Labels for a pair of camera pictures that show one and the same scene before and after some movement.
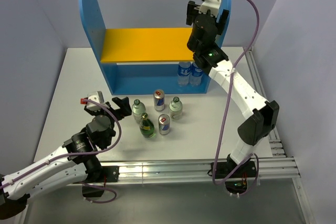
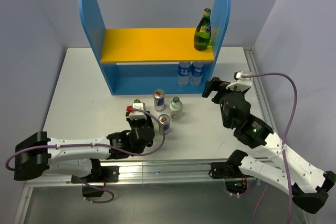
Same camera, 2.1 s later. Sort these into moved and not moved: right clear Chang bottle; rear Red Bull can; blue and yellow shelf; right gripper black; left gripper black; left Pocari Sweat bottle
Moved: left gripper black; right gripper black
Not moved: rear Red Bull can; blue and yellow shelf; left Pocari Sweat bottle; right clear Chang bottle
